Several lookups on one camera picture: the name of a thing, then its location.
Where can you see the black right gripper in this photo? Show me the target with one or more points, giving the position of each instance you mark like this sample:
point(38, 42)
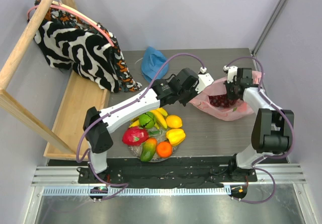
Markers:
point(231, 90)

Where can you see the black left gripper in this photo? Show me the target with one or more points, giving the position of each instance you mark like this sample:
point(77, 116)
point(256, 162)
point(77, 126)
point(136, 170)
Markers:
point(193, 87)

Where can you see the pink plastic bag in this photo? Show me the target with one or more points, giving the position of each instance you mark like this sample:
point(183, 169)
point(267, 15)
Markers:
point(232, 112)

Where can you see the fake red grapes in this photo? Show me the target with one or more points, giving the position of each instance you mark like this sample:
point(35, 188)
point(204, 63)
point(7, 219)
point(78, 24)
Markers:
point(221, 101)

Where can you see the yellow fake banana bunch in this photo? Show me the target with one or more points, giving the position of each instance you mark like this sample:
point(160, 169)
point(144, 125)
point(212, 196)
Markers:
point(160, 120)

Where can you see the yellow fake lemon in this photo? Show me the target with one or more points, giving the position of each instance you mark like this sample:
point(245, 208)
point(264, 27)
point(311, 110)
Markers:
point(174, 121)

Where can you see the yellow fake bell pepper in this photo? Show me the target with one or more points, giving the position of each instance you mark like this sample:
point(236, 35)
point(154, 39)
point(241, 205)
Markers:
point(175, 136)

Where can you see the orange fake fruit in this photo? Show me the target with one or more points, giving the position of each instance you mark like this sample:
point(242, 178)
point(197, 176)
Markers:
point(164, 149)

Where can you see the red fake dragon fruit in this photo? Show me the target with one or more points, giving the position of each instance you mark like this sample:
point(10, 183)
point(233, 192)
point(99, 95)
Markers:
point(137, 135)

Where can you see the green orange fake mango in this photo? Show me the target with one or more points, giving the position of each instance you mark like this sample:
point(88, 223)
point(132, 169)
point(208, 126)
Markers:
point(148, 150)

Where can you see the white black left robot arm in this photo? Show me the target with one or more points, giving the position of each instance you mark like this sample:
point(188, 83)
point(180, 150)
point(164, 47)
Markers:
point(99, 125)

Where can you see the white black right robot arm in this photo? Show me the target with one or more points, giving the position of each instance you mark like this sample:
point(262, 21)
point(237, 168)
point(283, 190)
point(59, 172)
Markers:
point(273, 133)

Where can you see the blue bucket hat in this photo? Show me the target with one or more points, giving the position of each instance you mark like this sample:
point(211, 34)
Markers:
point(152, 61)

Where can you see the speckled round plate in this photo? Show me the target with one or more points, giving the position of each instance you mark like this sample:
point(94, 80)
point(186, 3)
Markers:
point(136, 150)

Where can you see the black white orange patterned cloth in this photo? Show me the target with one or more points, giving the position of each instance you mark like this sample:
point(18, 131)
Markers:
point(111, 74)

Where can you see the pink hanger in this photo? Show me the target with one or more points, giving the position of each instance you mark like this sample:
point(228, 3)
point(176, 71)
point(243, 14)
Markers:
point(64, 33)

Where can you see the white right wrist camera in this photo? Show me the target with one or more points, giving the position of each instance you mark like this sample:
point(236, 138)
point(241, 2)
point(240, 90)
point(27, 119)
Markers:
point(231, 72)

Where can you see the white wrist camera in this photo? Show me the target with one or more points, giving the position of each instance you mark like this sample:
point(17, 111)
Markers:
point(204, 80)
point(231, 72)

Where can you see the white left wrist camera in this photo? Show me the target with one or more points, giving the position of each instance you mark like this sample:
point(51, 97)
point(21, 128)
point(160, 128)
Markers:
point(204, 80)

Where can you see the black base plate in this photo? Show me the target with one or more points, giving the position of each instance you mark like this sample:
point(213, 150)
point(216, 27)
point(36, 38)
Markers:
point(166, 169)

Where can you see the aluminium corner post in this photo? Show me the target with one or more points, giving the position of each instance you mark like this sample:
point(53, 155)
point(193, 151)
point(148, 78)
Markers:
point(277, 11)

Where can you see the wooden rack frame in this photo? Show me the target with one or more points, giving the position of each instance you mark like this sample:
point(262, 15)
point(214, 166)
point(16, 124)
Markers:
point(41, 90)

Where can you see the aluminium rail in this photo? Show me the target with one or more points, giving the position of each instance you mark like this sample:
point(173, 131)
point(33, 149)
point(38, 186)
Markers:
point(64, 181)

